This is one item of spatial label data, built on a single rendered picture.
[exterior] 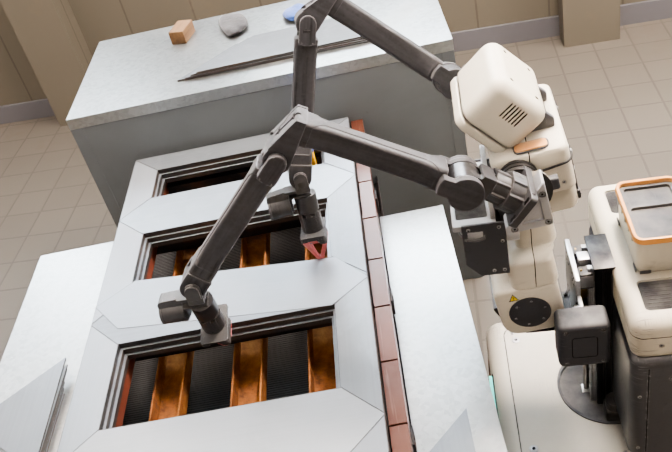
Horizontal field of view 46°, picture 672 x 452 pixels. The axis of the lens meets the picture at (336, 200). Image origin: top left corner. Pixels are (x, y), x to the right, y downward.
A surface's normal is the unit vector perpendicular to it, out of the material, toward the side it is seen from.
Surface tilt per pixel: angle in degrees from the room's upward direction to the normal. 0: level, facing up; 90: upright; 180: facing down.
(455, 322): 0
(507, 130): 90
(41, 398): 0
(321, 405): 0
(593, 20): 90
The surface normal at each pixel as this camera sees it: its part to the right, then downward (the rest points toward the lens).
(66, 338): -0.20, -0.78
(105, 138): 0.05, 0.59
